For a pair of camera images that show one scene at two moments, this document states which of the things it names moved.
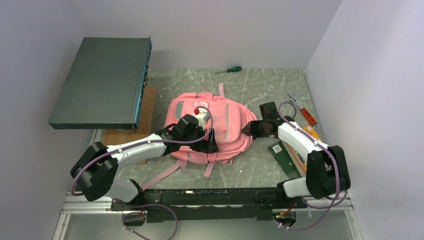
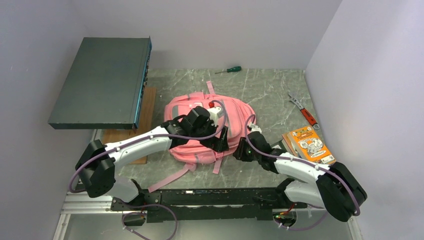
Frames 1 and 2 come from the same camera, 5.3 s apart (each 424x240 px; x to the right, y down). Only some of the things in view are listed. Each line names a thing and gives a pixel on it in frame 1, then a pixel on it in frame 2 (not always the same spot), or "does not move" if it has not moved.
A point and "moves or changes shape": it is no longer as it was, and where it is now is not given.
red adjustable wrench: (308, 116) does not move
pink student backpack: (229, 119) moves or changes shape
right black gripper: (250, 129) to (239, 153)
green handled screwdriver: (233, 69) does not move
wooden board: (146, 128) does not move
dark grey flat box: (106, 86) does not move
